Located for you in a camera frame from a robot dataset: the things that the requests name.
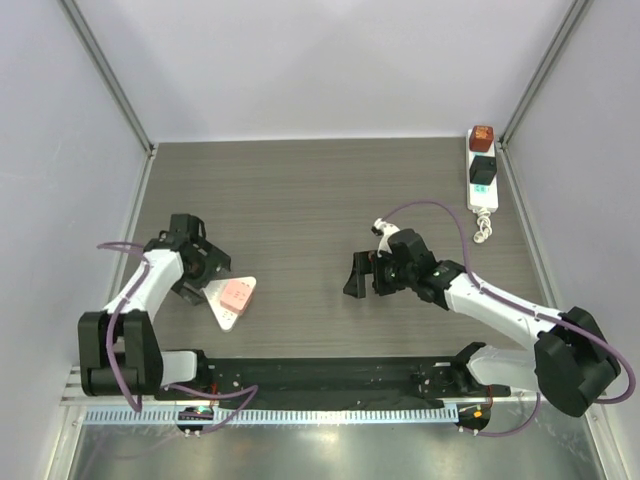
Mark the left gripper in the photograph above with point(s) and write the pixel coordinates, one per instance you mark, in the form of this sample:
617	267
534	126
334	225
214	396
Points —
214	261

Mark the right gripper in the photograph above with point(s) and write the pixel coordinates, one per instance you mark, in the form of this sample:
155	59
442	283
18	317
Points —
376	273

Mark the white triangular socket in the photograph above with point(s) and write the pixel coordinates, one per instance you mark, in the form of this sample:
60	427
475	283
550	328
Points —
225	319

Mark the pink cube plug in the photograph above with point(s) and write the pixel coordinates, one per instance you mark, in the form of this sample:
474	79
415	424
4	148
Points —
236	295

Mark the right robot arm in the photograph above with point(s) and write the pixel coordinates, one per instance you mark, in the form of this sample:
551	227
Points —
562	356

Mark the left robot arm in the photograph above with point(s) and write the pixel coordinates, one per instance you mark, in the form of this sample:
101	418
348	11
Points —
118	350

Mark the black plug adapter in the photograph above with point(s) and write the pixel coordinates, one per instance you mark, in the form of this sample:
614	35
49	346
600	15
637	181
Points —
483	170

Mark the red-brown plug adapter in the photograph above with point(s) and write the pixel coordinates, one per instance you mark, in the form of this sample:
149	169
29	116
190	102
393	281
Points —
481	138

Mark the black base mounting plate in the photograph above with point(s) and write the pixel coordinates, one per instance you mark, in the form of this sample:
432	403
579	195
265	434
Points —
339	384

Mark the white power strip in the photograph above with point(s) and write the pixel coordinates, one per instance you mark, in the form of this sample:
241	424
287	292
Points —
480	196

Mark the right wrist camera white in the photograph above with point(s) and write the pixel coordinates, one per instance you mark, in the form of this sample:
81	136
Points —
383	230

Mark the white slotted cable duct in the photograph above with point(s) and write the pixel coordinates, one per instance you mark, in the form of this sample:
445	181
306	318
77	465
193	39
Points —
183	415

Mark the left aluminium frame post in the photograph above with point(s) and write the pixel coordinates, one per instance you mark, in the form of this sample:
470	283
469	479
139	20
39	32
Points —
104	69

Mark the aluminium frame post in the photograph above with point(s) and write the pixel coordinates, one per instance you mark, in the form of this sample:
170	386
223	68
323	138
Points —
562	36
104	69

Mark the right aluminium frame post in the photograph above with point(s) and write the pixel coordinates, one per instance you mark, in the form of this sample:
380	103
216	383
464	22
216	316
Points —
562	36

